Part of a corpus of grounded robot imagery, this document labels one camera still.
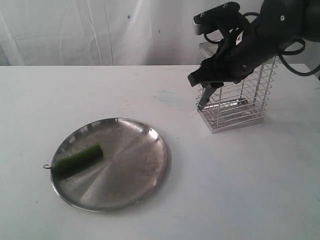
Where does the green cucumber piece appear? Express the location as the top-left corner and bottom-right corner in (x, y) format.
(43, 144), (104, 179)

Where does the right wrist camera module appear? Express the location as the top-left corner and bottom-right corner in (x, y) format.
(193, 1), (250, 36)

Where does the black handled knife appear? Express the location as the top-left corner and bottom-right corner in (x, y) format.
(197, 85), (249, 112)

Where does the white backdrop curtain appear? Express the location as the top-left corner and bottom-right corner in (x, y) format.
(0, 0), (320, 67)

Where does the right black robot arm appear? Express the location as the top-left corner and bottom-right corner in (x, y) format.
(187, 0), (320, 87)

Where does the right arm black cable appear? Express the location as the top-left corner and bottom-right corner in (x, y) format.
(203, 11), (320, 77)

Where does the round stainless steel plate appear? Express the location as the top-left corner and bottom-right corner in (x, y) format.
(50, 117), (171, 213)

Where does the chrome wire utensil holder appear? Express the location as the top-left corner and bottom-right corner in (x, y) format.
(198, 56), (279, 133)

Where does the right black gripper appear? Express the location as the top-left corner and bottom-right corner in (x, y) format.
(187, 18), (288, 89)

